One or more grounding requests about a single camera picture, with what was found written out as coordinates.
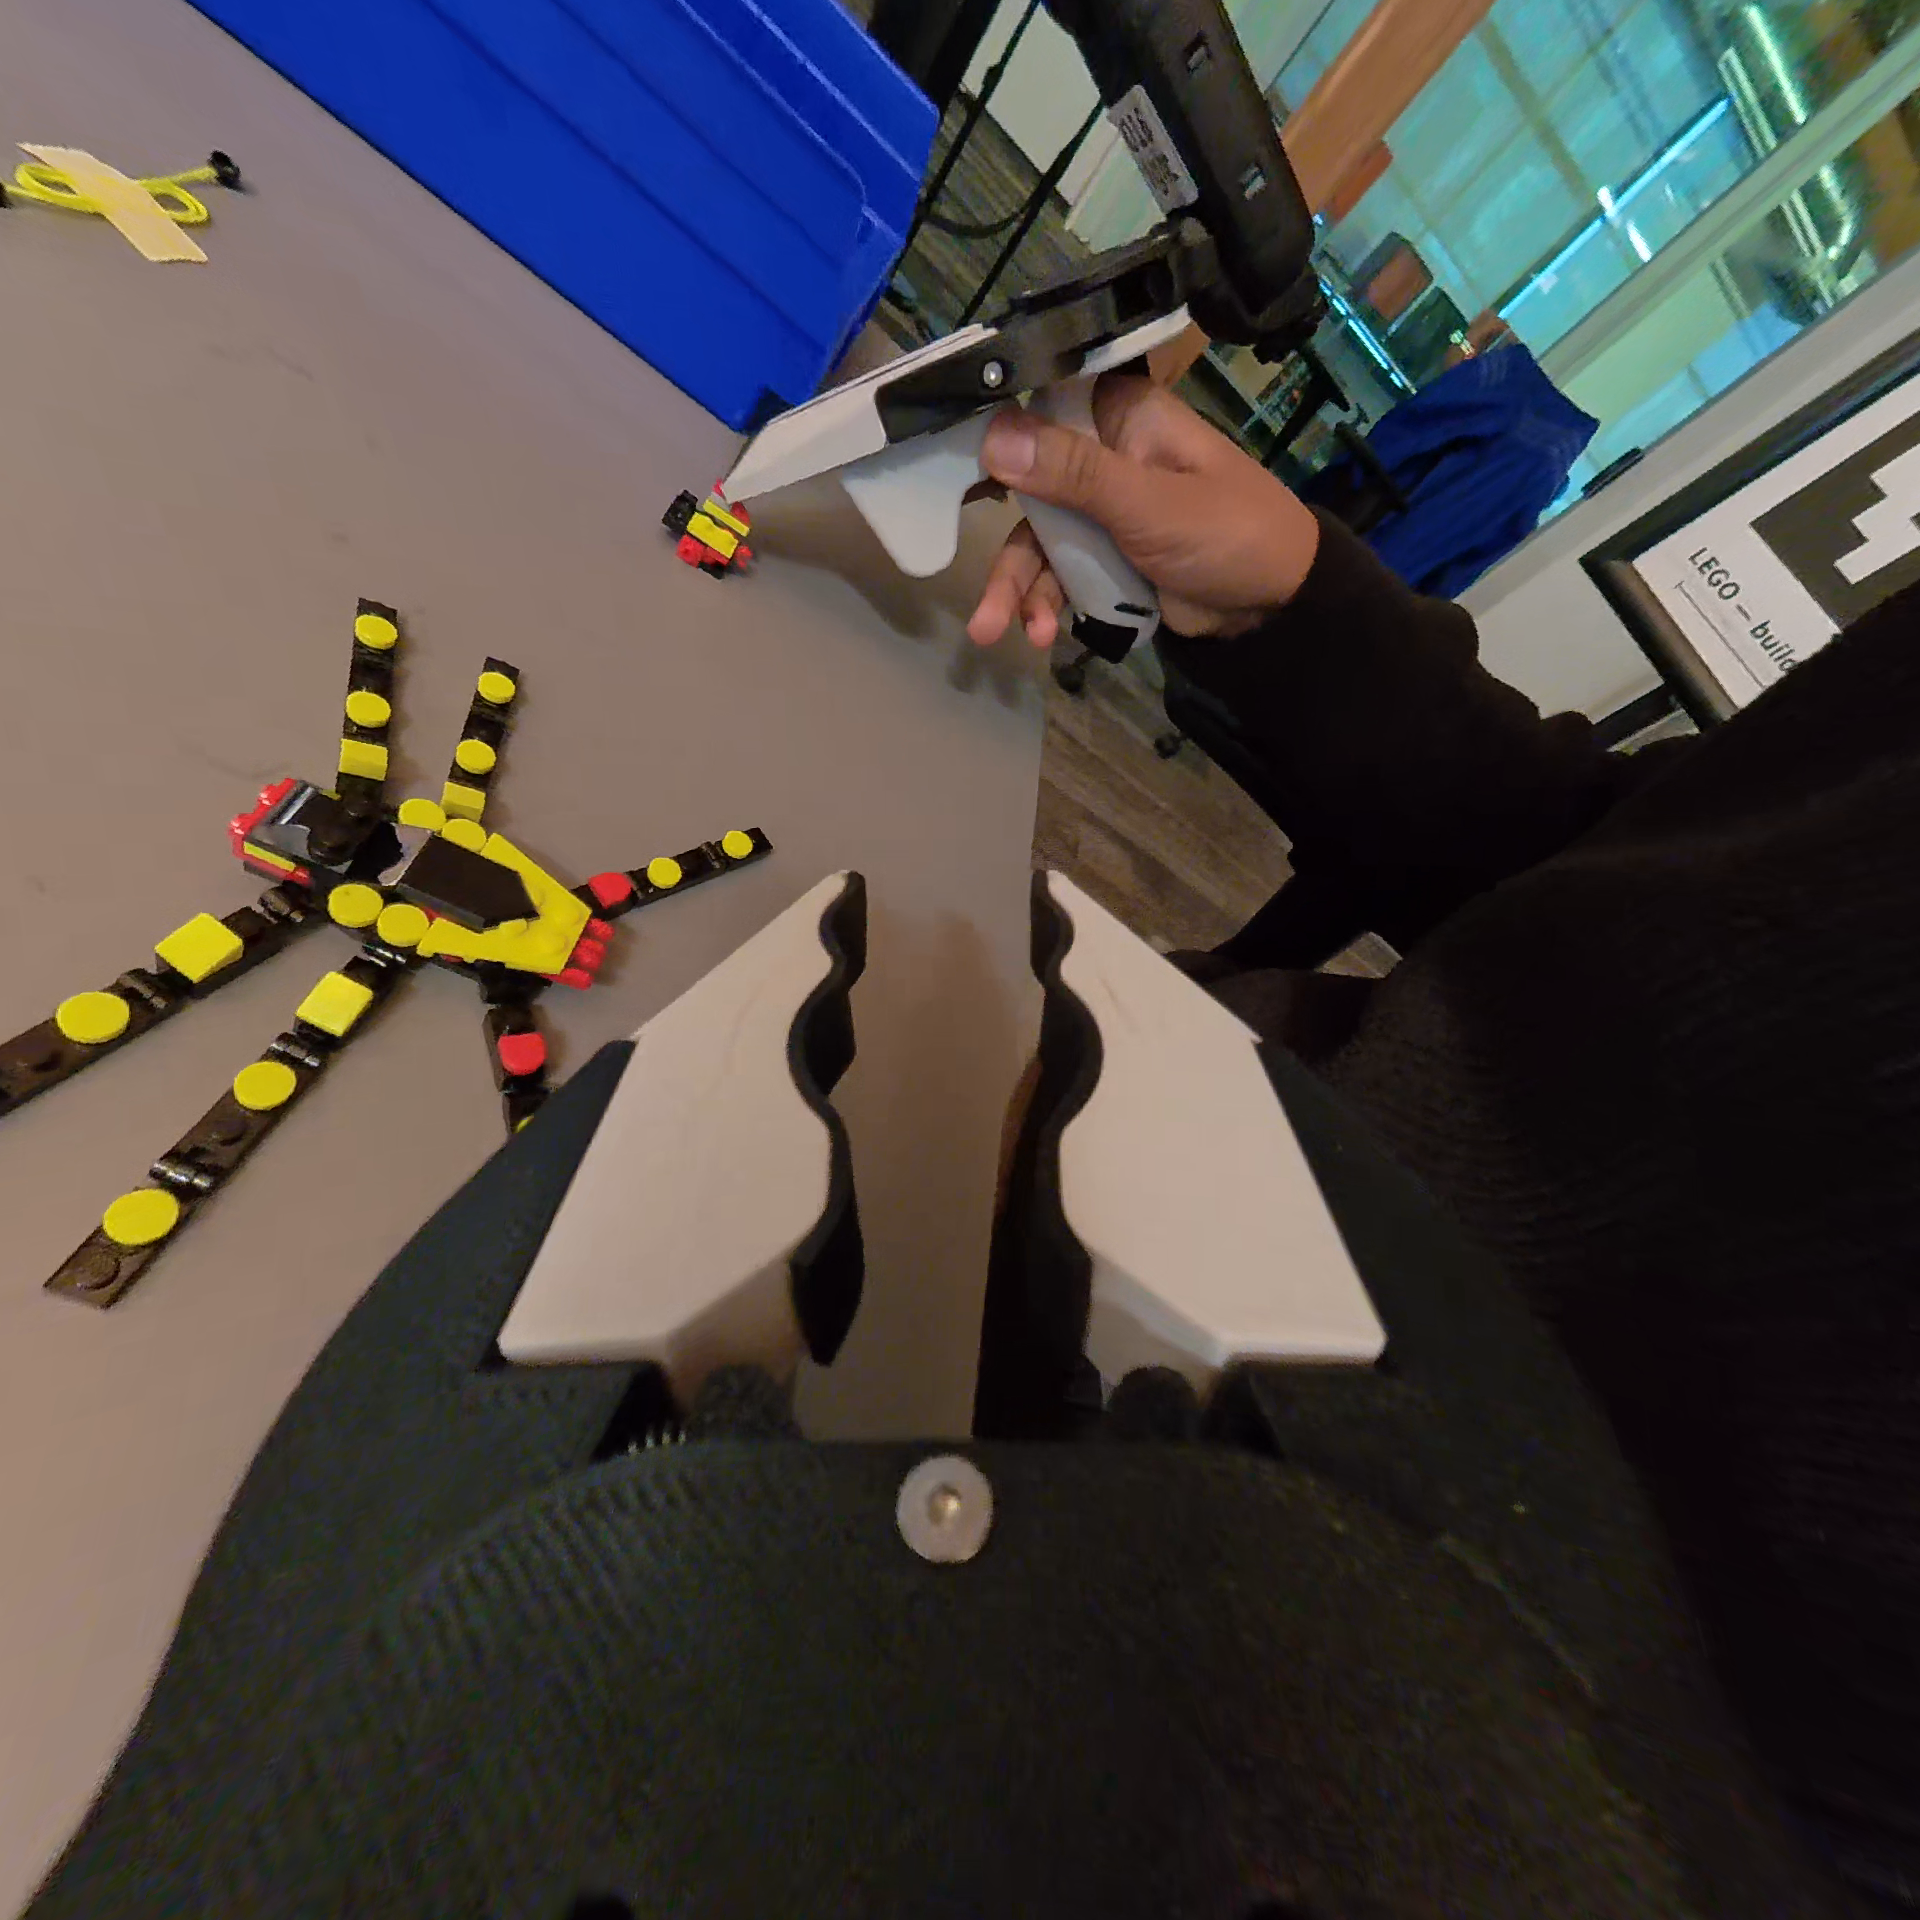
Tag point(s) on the blue fabric jacket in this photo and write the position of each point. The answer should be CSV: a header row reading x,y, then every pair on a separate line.
x,y
1470,465

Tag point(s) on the black yellow red lego assembly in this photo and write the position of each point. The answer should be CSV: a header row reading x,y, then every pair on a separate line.
x,y
704,542

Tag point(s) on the person's right hand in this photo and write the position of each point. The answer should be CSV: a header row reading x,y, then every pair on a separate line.
x,y
1200,510

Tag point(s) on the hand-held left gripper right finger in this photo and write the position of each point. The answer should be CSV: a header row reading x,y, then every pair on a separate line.
x,y
1200,1185

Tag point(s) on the wooden ceiling beam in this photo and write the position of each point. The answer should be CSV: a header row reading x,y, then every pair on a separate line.
x,y
1382,89

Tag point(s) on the yellow black lego spider model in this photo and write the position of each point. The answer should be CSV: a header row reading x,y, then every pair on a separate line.
x,y
481,886

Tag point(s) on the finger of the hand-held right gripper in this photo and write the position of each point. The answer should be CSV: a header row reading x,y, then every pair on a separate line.
x,y
809,436

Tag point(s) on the blue plastic bin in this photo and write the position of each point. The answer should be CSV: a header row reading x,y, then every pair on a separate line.
x,y
629,165

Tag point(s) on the person's right forearm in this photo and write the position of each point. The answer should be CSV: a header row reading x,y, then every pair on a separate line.
x,y
1382,721

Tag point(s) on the black framed marker card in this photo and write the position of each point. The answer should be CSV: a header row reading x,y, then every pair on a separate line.
x,y
1741,600

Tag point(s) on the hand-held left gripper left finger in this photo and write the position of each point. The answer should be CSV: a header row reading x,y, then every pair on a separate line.
x,y
691,1185

